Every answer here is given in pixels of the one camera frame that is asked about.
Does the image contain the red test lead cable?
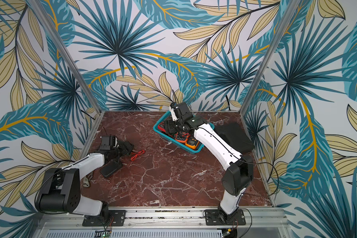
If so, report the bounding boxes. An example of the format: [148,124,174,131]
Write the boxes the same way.
[129,149,146,162]

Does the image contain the small black box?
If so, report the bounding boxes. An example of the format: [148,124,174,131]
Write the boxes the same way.
[100,161,123,178]

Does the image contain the yellow orange multimeter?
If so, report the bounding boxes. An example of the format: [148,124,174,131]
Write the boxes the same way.
[185,136,200,150]

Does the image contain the dark red multimeter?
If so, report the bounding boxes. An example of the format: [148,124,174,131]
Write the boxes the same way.
[158,121,167,133]

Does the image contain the orange red multimeter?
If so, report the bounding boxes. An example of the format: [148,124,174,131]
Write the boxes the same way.
[174,132,190,144]

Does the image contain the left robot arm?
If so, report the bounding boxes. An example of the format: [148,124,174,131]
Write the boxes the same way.
[35,135,134,216]

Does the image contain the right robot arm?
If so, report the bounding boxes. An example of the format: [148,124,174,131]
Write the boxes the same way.
[165,102,253,221]

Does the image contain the teal plastic basket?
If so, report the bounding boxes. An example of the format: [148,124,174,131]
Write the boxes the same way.
[153,111,204,154]

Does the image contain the black case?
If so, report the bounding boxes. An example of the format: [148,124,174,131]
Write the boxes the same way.
[214,123,255,154]

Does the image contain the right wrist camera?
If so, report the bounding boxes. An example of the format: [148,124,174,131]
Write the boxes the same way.
[169,102,178,122]

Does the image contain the orange handled pliers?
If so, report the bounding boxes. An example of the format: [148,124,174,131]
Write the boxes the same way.
[82,174,93,188]

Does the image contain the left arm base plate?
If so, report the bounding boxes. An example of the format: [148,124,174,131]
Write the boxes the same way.
[82,210,126,227]

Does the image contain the aluminium front rail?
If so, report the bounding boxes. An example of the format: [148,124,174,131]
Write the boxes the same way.
[31,206,295,238]

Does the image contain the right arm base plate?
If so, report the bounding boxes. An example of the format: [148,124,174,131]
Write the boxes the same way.
[203,209,246,226]

